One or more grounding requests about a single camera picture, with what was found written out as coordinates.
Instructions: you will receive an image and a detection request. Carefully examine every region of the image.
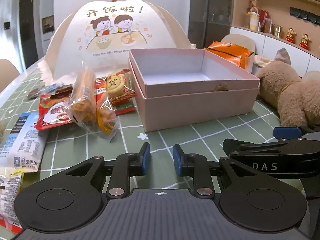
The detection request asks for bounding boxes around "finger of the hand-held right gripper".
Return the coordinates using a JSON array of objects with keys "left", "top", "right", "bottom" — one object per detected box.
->
[
  {"left": 222, "top": 138, "right": 307, "bottom": 156},
  {"left": 273, "top": 126, "right": 320, "bottom": 140}
]

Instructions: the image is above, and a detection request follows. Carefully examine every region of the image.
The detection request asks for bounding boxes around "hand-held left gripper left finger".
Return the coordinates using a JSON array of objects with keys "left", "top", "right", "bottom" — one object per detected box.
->
[{"left": 64, "top": 142, "right": 151, "bottom": 201}]

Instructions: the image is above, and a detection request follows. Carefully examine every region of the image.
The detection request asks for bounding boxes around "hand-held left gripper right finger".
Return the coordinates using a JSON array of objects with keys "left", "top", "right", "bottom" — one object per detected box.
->
[{"left": 173, "top": 144, "right": 259, "bottom": 200}]

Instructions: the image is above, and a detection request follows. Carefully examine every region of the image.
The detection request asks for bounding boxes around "small clear pastry packet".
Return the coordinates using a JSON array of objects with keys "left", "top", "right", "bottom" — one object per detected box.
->
[{"left": 96, "top": 94, "right": 118, "bottom": 143}]

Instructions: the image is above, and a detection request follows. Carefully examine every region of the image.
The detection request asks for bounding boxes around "pink cardboard box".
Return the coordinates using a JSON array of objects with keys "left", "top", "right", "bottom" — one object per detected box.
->
[{"left": 128, "top": 48, "right": 261, "bottom": 132}]

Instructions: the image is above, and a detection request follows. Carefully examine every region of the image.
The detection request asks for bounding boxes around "rice cracker packet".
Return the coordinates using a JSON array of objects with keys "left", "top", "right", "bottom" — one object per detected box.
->
[{"left": 104, "top": 69, "right": 137, "bottom": 106}]

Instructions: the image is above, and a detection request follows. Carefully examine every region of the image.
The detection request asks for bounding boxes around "long red snack packet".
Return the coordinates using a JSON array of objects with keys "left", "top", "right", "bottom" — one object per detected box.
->
[{"left": 94, "top": 78, "right": 136, "bottom": 116}]

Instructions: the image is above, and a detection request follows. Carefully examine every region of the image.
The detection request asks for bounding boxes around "long clear cake packet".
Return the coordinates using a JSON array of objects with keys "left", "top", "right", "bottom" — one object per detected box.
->
[{"left": 65, "top": 61, "right": 98, "bottom": 133}]

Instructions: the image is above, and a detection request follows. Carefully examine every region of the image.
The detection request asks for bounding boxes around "small dark round snack packet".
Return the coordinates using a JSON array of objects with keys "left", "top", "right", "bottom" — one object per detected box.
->
[{"left": 26, "top": 87, "right": 43, "bottom": 101}]

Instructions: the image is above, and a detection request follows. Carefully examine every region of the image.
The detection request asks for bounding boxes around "green checked tablecloth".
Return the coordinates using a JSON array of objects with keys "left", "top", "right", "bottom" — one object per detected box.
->
[{"left": 0, "top": 57, "right": 320, "bottom": 205}]

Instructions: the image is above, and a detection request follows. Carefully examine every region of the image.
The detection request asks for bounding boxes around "brown plush toy dog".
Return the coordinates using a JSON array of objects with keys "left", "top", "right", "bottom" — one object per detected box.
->
[{"left": 254, "top": 47, "right": 320, "bottom": 128}]

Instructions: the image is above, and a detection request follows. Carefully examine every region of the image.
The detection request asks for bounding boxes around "white crumpled cloth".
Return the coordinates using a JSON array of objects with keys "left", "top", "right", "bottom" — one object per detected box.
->
[{"left": 253, "top": 54, "right": 275, "bottom": 68}]

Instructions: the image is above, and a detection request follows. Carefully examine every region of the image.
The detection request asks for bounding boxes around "white counter cabinet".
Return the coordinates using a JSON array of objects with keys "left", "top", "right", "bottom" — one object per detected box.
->
[{"left": 229, "top": 26, "right": 320, "bottom": 78}]

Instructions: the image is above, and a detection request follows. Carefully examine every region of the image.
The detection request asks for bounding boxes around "golden red figurine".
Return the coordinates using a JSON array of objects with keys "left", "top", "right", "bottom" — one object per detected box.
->
[
  {"left": 299, "top": 33, "right": 311, "bottom": 51},
  {"left": 285, "top": 28, "right": 297, "bottom": 45}
]

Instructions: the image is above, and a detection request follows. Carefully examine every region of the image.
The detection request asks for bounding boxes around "orange snack bag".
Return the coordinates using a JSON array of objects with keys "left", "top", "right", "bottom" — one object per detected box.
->
[{"left": 204, "top": 41, "right": 255, "bottom": 70}]

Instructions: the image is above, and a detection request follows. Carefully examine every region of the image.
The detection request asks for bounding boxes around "beige chair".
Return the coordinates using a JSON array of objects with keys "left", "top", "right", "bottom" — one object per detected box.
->
[
  {"left": 221, "top": 33, "right": 257, "bottom": 55},
  {"left": 0, "top": 58, "right": 21, "bottom": 93}
]

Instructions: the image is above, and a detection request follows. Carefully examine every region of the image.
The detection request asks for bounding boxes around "metal tin can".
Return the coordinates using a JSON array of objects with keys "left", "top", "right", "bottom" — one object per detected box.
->
[{"left": 271, "top": 24, "right": 283, "bottom": 37}]

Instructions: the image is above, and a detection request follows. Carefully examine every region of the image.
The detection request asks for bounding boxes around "red and white snack packet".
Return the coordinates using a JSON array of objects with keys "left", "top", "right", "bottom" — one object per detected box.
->
[{"left": 36, "top": 94, "right": 76, "bottom": 131}]

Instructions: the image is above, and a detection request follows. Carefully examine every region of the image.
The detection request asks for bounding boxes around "small brown strip snack packet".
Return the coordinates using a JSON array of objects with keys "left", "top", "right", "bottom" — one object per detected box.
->
[{"left": 53, "top": 84, "right": 75, "bottom": 97}]

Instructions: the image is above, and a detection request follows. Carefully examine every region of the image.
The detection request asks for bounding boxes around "red gift box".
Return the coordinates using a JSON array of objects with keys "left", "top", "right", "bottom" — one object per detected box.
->
[{"left": 259, "top": 9, "right": 271, "bottom": 32}]

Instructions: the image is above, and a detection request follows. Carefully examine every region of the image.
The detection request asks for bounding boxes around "jar with yellow lid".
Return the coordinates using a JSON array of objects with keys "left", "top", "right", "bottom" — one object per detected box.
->
[{"left": 247, "top": 11, "right": 261, "bottom": 30}]

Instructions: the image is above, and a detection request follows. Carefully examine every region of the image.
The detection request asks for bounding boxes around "black hook rack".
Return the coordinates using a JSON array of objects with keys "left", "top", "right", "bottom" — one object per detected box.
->
[{"left": 289, "top": 6, "right": 320, "bottom": 23}]

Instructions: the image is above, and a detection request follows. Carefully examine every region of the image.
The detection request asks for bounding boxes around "blue and white snack packet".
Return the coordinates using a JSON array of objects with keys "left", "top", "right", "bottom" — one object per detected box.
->
[{"left": 0, "top": 112, "right": 50, "bottom": 173}]

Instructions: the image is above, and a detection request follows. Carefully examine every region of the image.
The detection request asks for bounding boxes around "white cartoon food cover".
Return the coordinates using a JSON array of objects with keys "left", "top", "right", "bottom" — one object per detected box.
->
[{"left": 37, "top": 0, "right": 193, "bottom": 83}]

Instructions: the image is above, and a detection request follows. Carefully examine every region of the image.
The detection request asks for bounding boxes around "dark glass cabinet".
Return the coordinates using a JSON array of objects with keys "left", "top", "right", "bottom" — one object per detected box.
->
[{"left": 189, "top": 0, "right": 236, "bottom": 50}]

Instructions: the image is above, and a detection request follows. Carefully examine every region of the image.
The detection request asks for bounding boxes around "white printed snack packet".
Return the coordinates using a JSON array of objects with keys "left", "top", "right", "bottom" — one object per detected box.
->
[{"left": 0, "top": 171, "right": 26, "bottom": 233}]

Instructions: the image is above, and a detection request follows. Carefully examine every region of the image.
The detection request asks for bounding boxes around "dark door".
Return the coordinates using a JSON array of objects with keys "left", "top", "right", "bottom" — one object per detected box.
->
[{"left": 19, "top": 0, "right": 40, "bottom": 68}]

